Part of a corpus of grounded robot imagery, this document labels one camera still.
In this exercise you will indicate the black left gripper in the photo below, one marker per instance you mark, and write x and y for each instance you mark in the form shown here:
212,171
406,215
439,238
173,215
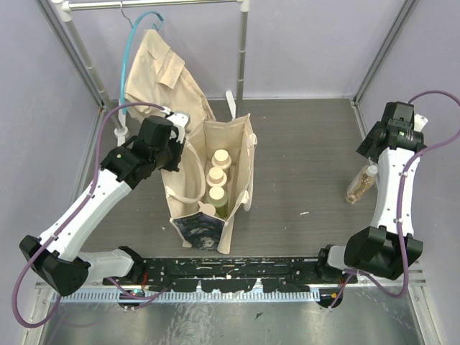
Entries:
174,154

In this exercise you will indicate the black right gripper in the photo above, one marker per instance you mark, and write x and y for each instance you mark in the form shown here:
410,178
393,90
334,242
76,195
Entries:
366,149

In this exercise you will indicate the cream canvas tote bag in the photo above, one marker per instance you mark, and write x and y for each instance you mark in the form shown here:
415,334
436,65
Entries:
184,189

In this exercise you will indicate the amber clear bottle white cap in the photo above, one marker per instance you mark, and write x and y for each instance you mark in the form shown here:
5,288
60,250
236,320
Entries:
362,182

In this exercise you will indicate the beige labelled bottle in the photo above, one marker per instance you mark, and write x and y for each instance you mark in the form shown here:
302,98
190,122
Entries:
222,159

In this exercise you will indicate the green bottle beige cap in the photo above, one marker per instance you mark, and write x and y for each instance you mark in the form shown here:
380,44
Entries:
218,197

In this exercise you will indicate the green flip-cap bottle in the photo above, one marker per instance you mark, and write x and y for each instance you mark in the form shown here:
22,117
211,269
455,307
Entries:
207,208

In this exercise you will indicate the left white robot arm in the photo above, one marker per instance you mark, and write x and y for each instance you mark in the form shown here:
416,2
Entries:
93,205

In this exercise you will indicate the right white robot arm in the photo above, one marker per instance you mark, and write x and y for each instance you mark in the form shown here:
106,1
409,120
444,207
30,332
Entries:
387,246

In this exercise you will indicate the white metal clothes rack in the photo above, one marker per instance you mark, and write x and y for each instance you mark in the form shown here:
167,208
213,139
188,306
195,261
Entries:
121,132

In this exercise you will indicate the beige hanging shirt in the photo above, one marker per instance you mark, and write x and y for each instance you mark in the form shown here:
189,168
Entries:
159,76

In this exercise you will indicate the teal clothes hanger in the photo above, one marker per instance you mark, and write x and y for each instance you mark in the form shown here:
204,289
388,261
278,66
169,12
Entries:
134,26

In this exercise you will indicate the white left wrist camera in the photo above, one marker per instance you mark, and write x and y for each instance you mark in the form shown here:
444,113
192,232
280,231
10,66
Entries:
180,121

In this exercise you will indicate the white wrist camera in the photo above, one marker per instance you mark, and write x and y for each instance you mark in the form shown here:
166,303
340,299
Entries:
419,122
180,121

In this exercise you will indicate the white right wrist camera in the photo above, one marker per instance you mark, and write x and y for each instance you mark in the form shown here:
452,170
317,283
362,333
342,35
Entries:
419,122

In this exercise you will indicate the aluminium frame rail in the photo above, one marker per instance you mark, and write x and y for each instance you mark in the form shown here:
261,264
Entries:
124,266

